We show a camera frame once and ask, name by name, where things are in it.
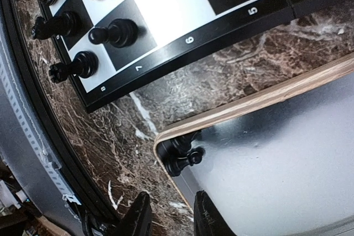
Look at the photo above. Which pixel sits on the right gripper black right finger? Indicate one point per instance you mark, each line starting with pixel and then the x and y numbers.
pixel 207 219

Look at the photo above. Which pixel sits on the wooden tray with dark base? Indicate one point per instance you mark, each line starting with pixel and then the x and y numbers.
pixel 280 161

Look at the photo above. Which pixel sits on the black front rail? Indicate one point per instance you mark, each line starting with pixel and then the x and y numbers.
pixel 74 173

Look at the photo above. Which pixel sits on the black grey chess board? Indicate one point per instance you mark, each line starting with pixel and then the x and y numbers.
pixel 172 34

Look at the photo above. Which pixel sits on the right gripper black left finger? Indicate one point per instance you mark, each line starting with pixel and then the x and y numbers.
pixel 138 219

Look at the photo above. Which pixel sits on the white slotted cable duct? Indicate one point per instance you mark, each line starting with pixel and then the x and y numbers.
pixel 30 126

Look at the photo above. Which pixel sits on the black chess piece in tray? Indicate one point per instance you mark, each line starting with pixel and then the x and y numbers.
pixel 178 153

